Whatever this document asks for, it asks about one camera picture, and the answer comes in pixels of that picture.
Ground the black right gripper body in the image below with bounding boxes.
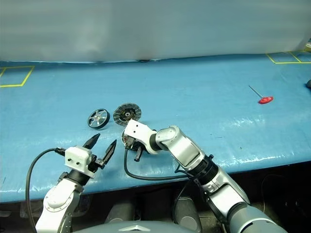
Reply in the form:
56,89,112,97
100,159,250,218
128,137,148,163

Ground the black-rimmed silver spoked rotor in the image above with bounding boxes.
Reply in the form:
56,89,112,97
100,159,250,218
87,108,110,129

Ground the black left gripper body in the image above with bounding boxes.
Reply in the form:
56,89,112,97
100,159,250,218
87,154,106,173

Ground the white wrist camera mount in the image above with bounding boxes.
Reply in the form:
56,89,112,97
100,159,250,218
64,145,97,180
123,119,162,155

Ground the silver motor housing with stator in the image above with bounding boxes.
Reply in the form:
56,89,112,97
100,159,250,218
121,129,137,152

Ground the silver round motor lid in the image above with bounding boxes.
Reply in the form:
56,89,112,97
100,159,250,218
113,102,142,126

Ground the red-handled T hex key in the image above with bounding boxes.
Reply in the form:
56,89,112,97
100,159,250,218
248,84,274,105

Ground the grey robot torso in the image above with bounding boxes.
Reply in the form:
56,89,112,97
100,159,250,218
77,219,202,233

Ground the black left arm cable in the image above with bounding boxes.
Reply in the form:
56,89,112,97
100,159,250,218
25,147,66,233

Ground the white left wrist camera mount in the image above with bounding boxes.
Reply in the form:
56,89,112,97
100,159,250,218
64,145,97,180

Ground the dark grey rounded shape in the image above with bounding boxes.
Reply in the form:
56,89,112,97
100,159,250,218
173,196,202,231
104,201,137,224

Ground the blue plastic table cover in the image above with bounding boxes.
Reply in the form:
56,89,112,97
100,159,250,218
0,52,311,203

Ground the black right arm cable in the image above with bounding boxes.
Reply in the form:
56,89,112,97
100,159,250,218
123,137,195,182

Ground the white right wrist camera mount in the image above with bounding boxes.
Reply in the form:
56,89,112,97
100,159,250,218
123,119,162,155

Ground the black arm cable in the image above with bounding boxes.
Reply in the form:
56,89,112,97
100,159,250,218
25,147,66,233
123,137,195,182

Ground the white backdrop sheet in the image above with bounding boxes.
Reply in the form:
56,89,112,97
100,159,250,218
0,0,311,64

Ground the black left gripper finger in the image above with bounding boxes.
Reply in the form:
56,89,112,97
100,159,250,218
100,139,118,163
82,133,101,151

